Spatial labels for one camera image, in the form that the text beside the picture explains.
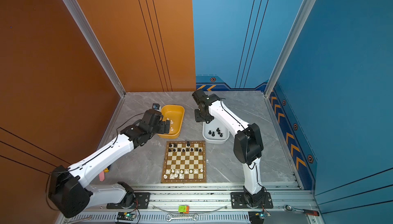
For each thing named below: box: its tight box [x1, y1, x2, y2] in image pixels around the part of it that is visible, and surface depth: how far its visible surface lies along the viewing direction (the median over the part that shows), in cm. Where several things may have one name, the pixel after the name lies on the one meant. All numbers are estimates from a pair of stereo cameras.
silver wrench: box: [165, 213, 200, 222], surface depth 71 cm
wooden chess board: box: [160, 140, 207, 184], surface depth 86 cm
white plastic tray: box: [202, 118, 230, 144], surface depth 98 cm
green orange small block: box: [178, 205, 190, 214], surface depth 71 cm
